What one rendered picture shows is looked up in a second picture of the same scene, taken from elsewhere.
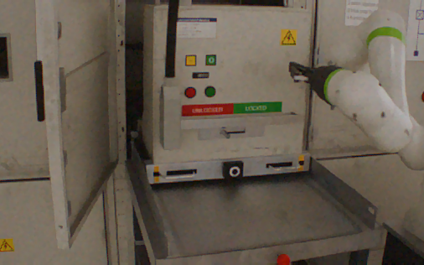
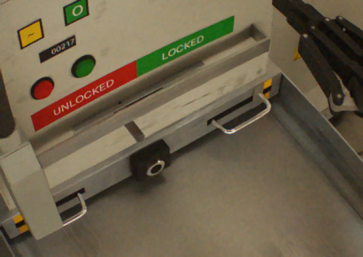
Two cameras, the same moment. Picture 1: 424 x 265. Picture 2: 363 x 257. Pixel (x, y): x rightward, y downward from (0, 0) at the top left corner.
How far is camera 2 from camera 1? 99 cm
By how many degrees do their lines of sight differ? 39
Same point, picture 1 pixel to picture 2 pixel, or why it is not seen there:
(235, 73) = (136, 8)
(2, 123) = not seen: outside the picture
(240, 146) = (155, 116)
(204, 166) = (96, 177)
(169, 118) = (31, 204)
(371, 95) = not seen: outside the picture
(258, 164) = (193, 128)
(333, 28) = not seen: outside the picture
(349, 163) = not seen: outside the picture
